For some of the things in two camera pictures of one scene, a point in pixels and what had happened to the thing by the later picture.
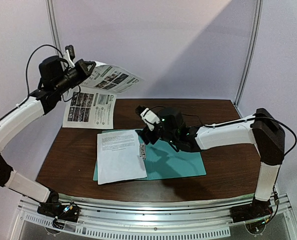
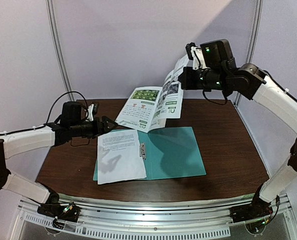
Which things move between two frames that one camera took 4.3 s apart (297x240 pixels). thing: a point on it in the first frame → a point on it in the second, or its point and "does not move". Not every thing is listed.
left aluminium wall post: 50,6 does not move
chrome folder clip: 142,151 does not move
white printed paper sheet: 118,157 does not move
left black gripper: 86,73 → 98,130
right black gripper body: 147,135 → 186,78
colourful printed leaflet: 92,105 → 147,108
